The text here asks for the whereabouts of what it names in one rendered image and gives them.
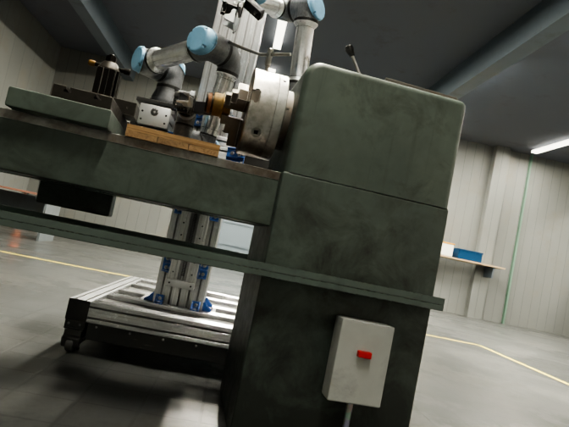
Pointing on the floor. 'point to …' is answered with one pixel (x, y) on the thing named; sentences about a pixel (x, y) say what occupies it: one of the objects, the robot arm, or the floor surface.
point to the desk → (28, 206)
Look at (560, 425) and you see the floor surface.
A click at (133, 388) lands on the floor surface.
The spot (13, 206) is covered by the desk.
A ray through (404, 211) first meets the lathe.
